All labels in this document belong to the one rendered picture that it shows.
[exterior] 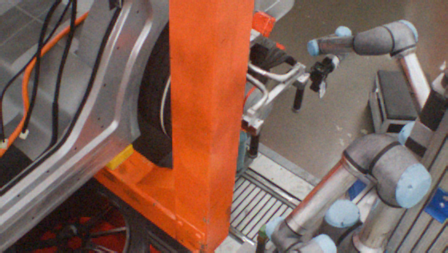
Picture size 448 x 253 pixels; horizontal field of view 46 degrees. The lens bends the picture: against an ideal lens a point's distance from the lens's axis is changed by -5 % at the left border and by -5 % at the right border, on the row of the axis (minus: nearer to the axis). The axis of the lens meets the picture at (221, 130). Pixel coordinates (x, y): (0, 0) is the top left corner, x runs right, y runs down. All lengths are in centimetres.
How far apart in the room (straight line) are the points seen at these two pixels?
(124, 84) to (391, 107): 171
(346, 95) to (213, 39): 244
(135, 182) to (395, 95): 171
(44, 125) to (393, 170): 148
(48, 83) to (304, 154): 168
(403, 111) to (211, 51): 203
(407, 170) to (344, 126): 208
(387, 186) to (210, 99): 54
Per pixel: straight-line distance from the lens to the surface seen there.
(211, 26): 135
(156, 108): 229
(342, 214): 185
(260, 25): 234
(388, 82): 342
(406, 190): 148
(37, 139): 239
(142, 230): 240
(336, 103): 367
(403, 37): 227
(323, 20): 432
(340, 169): 157
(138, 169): 236
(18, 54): 246
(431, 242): 192
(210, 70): 145
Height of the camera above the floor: 257
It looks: 49 degrees down
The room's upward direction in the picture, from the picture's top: 4 degrees clockwise
